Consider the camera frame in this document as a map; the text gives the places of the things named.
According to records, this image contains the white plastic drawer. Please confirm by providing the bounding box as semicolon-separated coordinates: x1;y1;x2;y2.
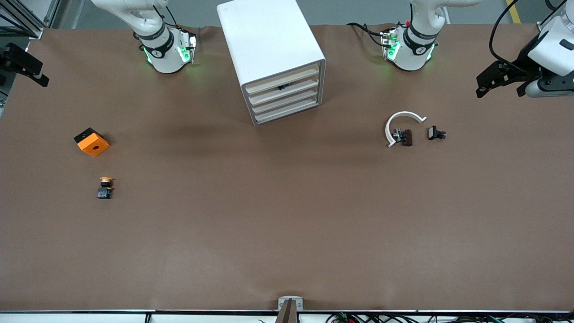
251;85;323;116
248;74;322;106
244;63;321;96
254;96;324;126

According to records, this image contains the yellow mushroom push button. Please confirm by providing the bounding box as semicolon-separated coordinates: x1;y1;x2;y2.
97;177;115;200

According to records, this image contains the white drawer cabinet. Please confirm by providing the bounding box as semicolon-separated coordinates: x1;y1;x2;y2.
217;0;327;127

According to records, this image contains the brown and black small component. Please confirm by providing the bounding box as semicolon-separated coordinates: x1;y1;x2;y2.
393;128;413;147

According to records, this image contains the brown table cover sheet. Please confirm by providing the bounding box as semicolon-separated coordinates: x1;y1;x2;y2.
0;24;574;313

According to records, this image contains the aluminium frame profile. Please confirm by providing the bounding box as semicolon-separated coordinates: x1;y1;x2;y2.
0;0;62;40

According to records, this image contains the black cable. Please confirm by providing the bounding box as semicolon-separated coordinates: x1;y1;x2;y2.
347;22;387;47
489;0;523;70

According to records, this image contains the orange and black switch box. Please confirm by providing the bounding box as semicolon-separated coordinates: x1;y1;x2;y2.
74;127;111;157

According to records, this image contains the white curved plastic ring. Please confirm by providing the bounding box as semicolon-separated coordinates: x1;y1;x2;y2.
385;111;427;148

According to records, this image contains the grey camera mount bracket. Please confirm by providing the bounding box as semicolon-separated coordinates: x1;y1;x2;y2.
274;295;305;323

